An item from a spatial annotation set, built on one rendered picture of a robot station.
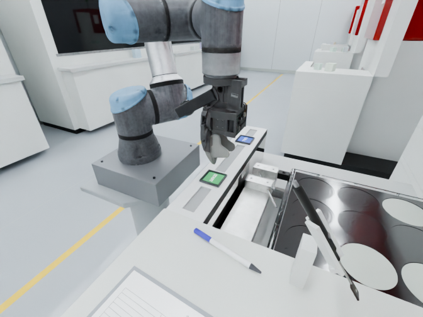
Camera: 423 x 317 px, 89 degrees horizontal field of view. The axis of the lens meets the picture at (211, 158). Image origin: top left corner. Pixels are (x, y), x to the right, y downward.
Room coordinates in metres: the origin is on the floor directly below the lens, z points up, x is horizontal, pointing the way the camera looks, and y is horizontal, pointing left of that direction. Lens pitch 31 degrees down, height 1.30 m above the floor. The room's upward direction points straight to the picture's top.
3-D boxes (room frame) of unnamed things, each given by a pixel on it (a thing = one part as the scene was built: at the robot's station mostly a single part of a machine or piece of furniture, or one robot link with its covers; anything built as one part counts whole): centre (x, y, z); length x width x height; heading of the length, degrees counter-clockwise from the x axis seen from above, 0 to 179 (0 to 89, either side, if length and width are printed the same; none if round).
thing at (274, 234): (0.44, -0.19, 0.90); 0.38 x 0.01 x 0.01; 154
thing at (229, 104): (0.45, -0.03, 1.16); 0.09 x 0.08 x 0.12; 64
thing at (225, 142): (0.47, -0.03, 1.06); 0.06 x 0.03 x 0.09; 64
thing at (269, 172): (0.60, -0.18, 0.89); 0.08 x 0.03 x 0.03; 64
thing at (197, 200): (0.58, -0.06, 0.89); 0.55 x 0.09 x 0.14; 154
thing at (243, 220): (0.46, -0.11, 0.87); 0.36 x 0.08 x 0.03; 154
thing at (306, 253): (0.19, -0.15, 1.03); 0.06 x 0.04 x 0.13; 64
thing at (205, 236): (0.24, -0.02, 0.97); 0.14 x 0.01 x 0.01; 52
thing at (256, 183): (0.53, -0.15, 0.89); 0.08 x 0.03 x 0.03; 64
